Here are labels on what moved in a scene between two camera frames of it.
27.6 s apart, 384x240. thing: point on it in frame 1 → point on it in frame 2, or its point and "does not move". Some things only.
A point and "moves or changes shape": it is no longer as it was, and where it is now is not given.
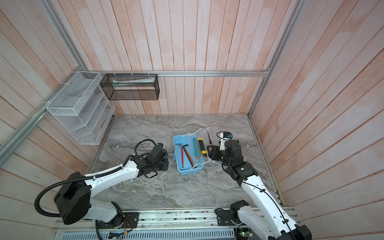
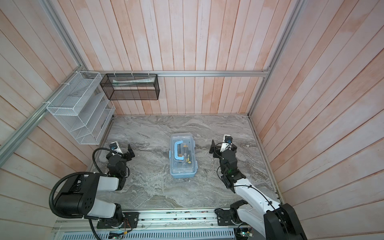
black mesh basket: x=131 y=86 does not move
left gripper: x=166 y=163 → x=131 y=152
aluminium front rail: x=188 y=222 does not move
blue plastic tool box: x=190 y=150 moves or changes shape
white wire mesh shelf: x=80 y=104 does not move
